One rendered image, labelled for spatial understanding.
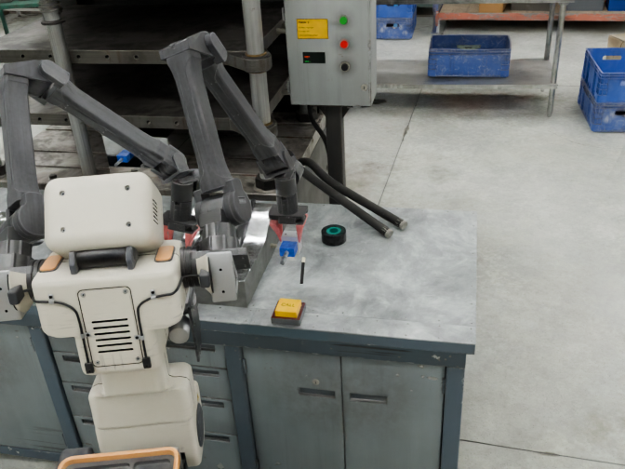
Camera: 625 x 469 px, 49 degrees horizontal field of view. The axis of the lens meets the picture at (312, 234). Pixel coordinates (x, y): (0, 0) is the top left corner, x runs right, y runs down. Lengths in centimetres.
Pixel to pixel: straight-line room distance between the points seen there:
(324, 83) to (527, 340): 142
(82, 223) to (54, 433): 137
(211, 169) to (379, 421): 98
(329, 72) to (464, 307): 102
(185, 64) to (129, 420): 79
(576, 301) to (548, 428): 84
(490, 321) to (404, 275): 122
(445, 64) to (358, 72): 299
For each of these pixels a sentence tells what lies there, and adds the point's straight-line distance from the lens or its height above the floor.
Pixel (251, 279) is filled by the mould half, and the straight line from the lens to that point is 197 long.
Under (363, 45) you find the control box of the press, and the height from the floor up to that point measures 129.
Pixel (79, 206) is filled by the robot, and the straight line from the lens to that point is 139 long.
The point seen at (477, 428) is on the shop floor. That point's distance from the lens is 272.
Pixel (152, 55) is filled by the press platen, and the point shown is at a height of 127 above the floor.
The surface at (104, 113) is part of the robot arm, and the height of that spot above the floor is 137.
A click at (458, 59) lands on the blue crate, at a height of 40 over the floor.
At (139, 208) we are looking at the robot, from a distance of 136.
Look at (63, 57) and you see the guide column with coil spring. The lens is 275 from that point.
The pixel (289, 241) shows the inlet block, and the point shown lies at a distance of 195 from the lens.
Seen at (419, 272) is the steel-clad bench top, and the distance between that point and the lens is 207.
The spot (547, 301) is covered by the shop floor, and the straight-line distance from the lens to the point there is 339.
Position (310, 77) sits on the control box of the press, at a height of 118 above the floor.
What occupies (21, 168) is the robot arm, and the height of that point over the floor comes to 134.
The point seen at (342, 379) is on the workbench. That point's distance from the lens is 203.
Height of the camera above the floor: 195
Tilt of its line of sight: 31 degrees down
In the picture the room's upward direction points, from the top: 4 degrees counter-clockwise
